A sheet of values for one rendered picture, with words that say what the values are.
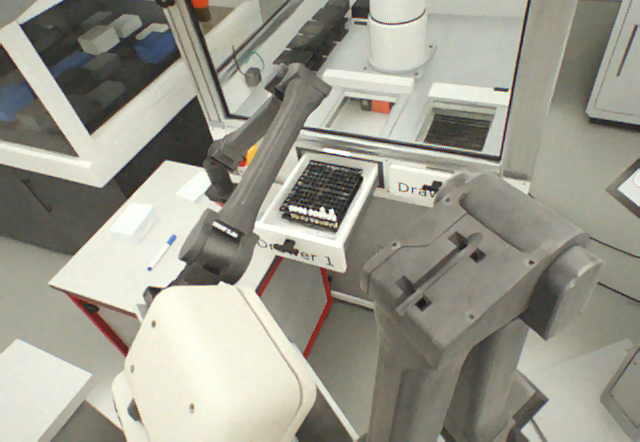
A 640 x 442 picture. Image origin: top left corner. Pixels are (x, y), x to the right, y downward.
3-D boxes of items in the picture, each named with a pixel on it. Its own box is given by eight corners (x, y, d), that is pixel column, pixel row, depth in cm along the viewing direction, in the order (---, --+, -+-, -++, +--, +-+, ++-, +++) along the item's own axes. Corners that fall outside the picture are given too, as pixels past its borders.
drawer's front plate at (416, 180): (487, 213, 136) (492, 185, 128) (390, 193, 146) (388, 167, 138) (488, 209, 137) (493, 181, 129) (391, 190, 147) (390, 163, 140)
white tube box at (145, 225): (138, 245, 152) (131, 234, 148) (115, 241, 154) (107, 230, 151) (160, 216, 160) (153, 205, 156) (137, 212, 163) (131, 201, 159)
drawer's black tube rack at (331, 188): (337, 237, 134) (335, 222, 130) (283, 224, 140) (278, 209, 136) (364, 184, 148) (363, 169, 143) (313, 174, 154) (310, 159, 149)
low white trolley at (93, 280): (280, 443, 178) (222, 343, 124) (147, 388, 200) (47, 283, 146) (338, 311, 214) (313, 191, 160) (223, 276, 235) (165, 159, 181)
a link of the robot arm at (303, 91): (305, 41, 87) (347, 74, 91) (278, 64, 99) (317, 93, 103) (182, 261, 75) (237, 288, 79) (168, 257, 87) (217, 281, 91)
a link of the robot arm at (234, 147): (276, 75, 93) (320, 107, 97) (285, 56, 96) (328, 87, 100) (202, 155, 127) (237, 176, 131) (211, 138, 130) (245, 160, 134)
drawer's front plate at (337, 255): (344, 273, 128) (340, 247, 120) (252, 248, 138) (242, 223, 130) (346, 268, 129) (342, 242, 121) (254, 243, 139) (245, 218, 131)
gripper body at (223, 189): (216, 182, 143) (209, 164, 138) (246, 188, 140) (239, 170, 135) (205, 197, 139) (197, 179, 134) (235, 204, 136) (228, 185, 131)
